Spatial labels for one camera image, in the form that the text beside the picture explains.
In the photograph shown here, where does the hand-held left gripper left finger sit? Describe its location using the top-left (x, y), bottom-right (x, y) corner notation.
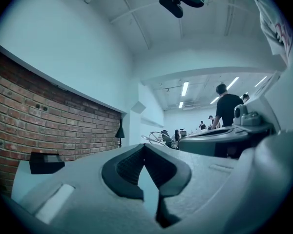
top-left (101, 143), bottom-right (146, 201)

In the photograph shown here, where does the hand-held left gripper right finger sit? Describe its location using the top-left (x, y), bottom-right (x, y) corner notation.
top-left (145, 143), bottom-right (192, 229)

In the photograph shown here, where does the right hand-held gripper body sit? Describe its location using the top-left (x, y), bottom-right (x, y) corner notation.
top-left (178, 103), bottom-right (281, 159)

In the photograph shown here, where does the black office chair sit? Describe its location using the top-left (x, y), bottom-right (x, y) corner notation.
top-left (160, 130), bottom-right (173, 148)

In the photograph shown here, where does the black cone lamp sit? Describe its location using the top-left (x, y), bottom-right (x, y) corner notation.
top-left (115, 117), bottom-right (126, 148)

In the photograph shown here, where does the black block on housing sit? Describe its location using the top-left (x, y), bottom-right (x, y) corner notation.
top-left (29, 152), bottom-right (65, 175)

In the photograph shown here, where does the person's white printed shirt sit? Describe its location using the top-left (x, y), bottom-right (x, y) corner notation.
top-left (249, 0), bottom-right (293, 71)

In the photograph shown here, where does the black head-mounted camera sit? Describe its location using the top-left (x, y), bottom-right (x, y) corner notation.
top-left (159, 0), bottom-right (184, 19)

